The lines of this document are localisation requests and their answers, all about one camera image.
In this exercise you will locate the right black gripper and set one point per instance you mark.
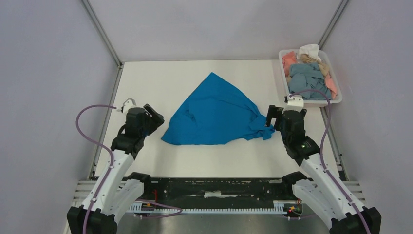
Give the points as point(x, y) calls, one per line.
point(277, 116)

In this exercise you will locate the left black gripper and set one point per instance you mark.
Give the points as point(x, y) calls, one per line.
point(157, 119)

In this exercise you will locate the bright blue t shirt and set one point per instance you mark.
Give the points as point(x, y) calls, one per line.
point(215, 113)

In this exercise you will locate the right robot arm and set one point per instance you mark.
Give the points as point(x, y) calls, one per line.
point(323, 191)

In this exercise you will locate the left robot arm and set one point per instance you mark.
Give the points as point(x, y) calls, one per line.
point(106, 203)

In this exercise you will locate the grey blue t shirt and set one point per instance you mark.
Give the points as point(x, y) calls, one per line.
point(303, 77)

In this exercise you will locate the pink t shirt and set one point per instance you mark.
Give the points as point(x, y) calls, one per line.
point(288, 60)

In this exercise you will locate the beige t shirt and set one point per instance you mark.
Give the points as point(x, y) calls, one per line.
point(323, 67)

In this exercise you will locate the white plastic basket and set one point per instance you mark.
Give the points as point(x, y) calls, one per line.
point(331, 81)

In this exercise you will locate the white t shirt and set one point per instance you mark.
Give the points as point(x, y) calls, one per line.
point(311, 50)

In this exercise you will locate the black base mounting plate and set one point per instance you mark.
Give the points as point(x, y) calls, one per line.
point(217, 193)

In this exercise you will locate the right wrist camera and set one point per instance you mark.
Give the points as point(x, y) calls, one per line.
point(294, 102)

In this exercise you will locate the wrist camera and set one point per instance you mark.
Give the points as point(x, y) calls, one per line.
point(294, 102)
point(127, 104)

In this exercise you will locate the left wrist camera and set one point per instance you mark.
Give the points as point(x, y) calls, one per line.
point(127, 104)

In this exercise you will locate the right aluminium frame post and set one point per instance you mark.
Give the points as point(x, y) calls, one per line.
point(333, 21)

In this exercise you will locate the aluminium frame post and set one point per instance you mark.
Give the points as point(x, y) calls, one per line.
point(101, 31)
point(333, 21)

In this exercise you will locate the white slotted cable duct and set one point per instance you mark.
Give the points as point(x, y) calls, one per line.
point(277, 208)

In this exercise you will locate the left aluminium frame post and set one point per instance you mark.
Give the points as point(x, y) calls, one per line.
point(101, 31)

